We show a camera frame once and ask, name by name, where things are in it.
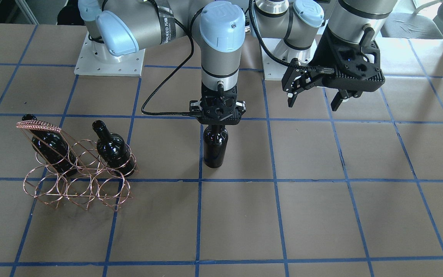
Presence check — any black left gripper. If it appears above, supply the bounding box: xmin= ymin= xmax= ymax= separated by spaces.
xmin=281 ymin=27 xmax=385 ymax=112

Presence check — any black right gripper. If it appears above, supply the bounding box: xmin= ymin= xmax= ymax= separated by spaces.
xmin=189 ymin=85 xmax=246 ymax=125

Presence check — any dark wine bottle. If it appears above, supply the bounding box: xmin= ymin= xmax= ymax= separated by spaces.
xmin=29 ymin=122 xmax=78 ymax=178
xmin=203 ymin=125 xmax=228 ymax=168
xmin=92 ymin=120 xmax=136 ymax=177

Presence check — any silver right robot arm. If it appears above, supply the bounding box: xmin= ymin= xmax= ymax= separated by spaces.
xmin=78 ymin=0 xmax=246 ymax=125

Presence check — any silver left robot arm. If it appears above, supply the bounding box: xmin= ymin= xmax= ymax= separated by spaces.
xmin=248 ymin=0 xmax=396 ymax=112

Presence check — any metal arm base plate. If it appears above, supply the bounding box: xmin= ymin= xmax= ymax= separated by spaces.
xmin=74 ymin=33 xmax=145 ymax=77
xmin=261 ymin=38 xmax=317 ymax=81

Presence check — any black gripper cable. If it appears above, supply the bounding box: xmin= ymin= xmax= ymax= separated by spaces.
xmin=142 ymin=0 xmax=207 ymax=116

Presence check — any copper wire wine basket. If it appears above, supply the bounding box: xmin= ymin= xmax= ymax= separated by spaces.
xmin=16 ymin=114 xmax=137 ymax=211

